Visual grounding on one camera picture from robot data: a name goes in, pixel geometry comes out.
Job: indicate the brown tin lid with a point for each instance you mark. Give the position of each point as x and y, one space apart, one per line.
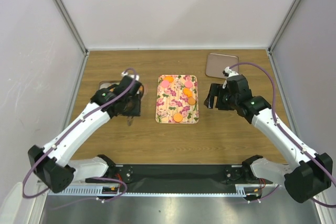
216 63

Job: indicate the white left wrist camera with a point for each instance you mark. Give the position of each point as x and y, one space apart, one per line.
133 76

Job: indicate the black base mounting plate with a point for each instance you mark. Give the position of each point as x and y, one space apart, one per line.
186 174

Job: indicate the dotted biscuit bottom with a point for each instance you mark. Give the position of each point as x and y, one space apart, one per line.
177 117

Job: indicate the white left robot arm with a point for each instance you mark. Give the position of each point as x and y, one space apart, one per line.
52 163

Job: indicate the orange fish shaped cookie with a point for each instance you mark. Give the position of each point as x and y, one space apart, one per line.
187 92

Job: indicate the brown cookie tin box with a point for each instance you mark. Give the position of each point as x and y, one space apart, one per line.
106 84

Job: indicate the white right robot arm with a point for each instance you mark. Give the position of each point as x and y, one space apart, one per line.
306 173

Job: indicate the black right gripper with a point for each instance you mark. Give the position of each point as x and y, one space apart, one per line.
214 91

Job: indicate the metal serving tongs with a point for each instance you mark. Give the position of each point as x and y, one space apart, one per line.
130 120

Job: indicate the plain brown round cookie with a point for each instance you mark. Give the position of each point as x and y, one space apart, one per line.
191 101

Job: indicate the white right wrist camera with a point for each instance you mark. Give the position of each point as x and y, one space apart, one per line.
228 72

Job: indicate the floral serving tray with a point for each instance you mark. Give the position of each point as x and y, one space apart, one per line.
172 100

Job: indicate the pink cookie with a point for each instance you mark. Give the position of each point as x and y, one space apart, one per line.
188 84
165 83

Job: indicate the pink cookie left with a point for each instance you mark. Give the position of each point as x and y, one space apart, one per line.
165 83

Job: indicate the pink cookie right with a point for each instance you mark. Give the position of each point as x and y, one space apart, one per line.
188 84

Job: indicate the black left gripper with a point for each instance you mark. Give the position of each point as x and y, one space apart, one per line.
136 111

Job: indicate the aluminium cable duct rail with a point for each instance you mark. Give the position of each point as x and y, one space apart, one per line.
157 189

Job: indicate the orange round cookie tray top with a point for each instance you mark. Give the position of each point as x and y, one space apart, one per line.
169 79

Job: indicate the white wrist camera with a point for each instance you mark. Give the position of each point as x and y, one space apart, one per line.
133 76
228 72

